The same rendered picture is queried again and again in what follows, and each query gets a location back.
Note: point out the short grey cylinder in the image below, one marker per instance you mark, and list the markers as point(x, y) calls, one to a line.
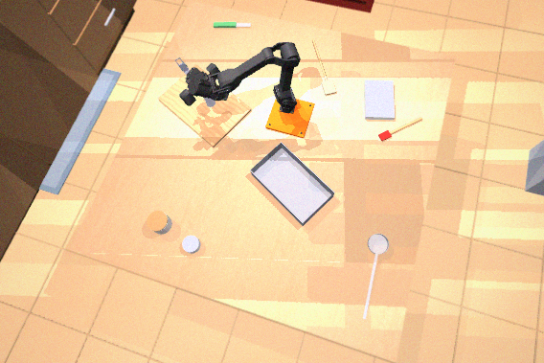
point(191, 244)

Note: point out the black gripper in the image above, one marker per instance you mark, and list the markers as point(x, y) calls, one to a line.
point(185, 95)

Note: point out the grey jar with wooden lid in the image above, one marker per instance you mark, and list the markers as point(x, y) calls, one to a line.
point(159, 222)

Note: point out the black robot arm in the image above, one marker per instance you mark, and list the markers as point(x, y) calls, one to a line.
point(231, 78)

